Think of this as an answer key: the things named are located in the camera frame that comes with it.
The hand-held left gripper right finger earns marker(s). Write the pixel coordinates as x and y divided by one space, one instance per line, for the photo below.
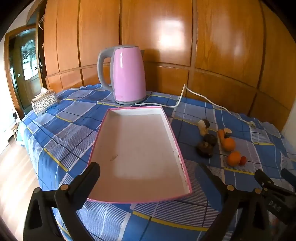
209 173

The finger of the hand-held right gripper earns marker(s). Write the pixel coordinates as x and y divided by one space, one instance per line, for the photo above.
290 178
263 179

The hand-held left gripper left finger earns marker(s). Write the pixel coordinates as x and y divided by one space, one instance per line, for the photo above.
89 172

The dark brown round fruit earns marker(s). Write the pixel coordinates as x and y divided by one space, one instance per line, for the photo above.
204 149
211 139

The small red fruit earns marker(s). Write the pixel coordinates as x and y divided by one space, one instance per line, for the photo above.
242 160

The orange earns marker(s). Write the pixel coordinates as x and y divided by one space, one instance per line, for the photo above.
234 158
229 144

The orange carrot toy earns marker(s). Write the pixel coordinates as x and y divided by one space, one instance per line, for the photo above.
221 134

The small dark fruit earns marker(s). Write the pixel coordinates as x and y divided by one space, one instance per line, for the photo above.
226 136

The beige peeled fruit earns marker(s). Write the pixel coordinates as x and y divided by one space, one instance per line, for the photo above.
203 131

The white and orange peel piece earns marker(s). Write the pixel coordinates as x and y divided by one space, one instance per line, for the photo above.
227 131

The dark brown and white fruit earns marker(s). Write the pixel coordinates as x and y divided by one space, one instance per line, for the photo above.
205 122

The pink rectangular tray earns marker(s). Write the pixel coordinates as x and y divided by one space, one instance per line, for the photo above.
138 150

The blue plaid tablecloth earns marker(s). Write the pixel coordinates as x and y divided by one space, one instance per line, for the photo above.
69 129

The silver patterned tissue box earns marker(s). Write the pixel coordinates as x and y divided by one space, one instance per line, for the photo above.
45 103

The pink electric kettle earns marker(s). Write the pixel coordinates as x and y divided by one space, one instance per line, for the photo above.
129 74

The wooden glass door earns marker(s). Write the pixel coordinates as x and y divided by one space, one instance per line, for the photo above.
25 58

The wooden wardrobe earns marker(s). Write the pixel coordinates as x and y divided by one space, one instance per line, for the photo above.
157 27

